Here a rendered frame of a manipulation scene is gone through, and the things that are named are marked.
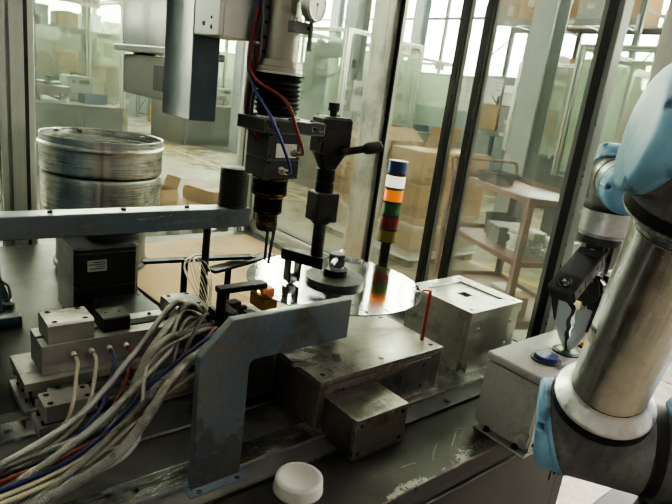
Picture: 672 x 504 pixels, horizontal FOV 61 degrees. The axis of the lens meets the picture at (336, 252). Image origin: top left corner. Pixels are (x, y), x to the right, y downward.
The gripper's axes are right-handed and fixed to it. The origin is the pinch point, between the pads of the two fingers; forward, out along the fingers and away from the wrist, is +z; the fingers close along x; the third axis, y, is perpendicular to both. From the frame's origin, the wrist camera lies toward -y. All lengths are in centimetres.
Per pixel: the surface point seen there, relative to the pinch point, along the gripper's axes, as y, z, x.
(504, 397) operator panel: -13.1, 8.2, 2.0
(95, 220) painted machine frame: -64, -12, 54
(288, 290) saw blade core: -38, -4, 32
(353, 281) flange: -25.5, -4.7, 29.8
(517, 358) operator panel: -10.8, 1.6, 2.6
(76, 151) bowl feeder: -54, -17, 99
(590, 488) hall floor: 105, 92, 25
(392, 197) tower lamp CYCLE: -1.3, -16.2, 46.4
